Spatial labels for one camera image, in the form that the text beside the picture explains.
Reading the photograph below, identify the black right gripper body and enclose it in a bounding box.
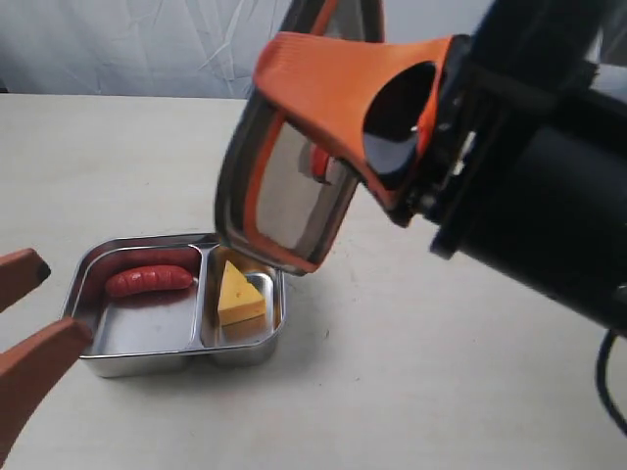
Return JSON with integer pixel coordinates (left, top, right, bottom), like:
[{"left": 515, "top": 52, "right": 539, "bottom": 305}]
[{"left": 407, "top": 33, "right": 594, "bottom": 258}]

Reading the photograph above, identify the black and grey right robot arm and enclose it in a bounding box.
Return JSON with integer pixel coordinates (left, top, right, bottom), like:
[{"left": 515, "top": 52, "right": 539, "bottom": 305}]
[{"left": 254, "top": 1, "right": 626, "bottom": 336}]

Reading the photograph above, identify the red toy sausage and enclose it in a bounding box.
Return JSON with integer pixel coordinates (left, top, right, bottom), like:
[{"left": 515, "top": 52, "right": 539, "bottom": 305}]
[{"left": 105, "top": 264, "right": 194, "bottom": 299}]

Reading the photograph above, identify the blue-grey backdrop cloth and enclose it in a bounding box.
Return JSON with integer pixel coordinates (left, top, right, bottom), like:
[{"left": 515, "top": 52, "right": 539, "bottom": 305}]
[{"left": 0, "top": 0, "right": 627, "bottom": 102}]

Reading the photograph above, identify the yellow toy cheese wedge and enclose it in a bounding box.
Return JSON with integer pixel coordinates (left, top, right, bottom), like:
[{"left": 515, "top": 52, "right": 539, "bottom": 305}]
[{"left": 217, "top": 260, "right": 266, "bottom": 326}]

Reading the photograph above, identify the dark transparent lunch box lid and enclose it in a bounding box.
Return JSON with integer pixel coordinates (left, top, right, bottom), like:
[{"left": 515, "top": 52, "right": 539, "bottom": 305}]
[{"left": 214, "top": 0, "right": 388, "bottom": 278}]

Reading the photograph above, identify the steel two-compartment lunch box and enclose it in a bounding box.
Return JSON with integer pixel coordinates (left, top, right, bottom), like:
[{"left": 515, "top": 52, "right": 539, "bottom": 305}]
[{"left": 63, "top": 233, "right": 287, "bottom": 378}]

